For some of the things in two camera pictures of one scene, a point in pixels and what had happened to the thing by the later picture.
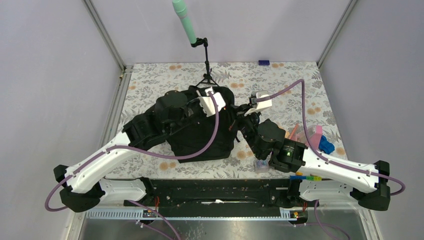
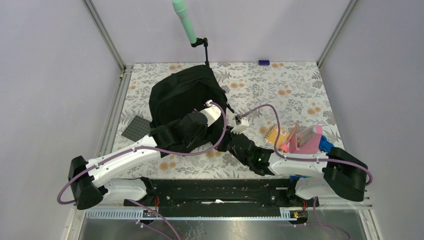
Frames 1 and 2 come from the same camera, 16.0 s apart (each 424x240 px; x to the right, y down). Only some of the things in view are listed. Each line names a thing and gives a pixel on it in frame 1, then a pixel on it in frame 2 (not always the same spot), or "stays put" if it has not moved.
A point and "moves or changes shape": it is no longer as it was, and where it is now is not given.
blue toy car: (325, 146) stays put
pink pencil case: (315, 133) stays put
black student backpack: (195, 136) moves or changes shape
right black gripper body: (247, 124) -> (225, 143)
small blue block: (264, 62) stays put
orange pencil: (294, 130) stays put
